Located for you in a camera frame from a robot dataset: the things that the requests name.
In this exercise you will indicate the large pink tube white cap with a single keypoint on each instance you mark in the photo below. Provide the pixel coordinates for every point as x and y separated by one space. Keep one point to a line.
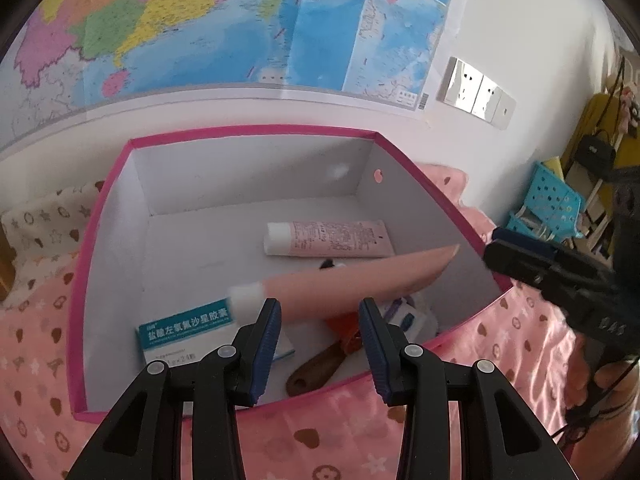
319 294

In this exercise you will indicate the colourful wall map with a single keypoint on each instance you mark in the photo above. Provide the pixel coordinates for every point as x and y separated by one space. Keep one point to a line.
74 55

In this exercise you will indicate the pink patterned bedsheet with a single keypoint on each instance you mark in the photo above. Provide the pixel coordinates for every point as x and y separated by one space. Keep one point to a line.
345 432

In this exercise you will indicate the right hand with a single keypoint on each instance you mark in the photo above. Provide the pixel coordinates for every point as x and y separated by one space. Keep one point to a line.
608 377

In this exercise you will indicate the red plastic toy hammer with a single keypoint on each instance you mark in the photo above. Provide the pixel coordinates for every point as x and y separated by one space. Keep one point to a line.
346 329

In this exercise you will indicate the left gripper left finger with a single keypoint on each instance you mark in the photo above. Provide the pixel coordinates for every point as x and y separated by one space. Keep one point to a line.
140 438

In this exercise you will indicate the blue perforated plastic basket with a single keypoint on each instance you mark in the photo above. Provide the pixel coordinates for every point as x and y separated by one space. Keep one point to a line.
551 209

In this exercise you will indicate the pink sleeve right forearm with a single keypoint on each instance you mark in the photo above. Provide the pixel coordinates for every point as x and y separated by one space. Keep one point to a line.
608 440

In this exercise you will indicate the black handbag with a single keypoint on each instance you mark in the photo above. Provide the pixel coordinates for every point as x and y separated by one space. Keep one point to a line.
596 154

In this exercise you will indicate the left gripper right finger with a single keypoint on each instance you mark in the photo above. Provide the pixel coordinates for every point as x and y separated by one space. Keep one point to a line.
500 436

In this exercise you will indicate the pink tube with green print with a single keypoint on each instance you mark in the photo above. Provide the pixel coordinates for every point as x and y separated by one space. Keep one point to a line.
328 239

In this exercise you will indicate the teal white medicine box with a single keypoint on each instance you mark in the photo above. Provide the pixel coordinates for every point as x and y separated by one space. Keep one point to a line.
187 336

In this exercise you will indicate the white wall socket panel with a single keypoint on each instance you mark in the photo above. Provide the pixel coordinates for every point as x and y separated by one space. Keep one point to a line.
466 88

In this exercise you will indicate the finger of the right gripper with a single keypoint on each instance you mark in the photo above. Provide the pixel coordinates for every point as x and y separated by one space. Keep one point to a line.
509 245
540 272

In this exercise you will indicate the pink cardboard storage box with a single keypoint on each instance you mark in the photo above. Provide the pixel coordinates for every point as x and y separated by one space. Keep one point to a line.
181 219

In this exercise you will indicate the small white hand cream tube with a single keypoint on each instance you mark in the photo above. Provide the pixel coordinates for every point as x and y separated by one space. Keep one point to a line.
412 315

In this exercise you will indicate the yellow hanging coat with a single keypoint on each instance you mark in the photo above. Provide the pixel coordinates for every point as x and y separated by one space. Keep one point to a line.
627 152

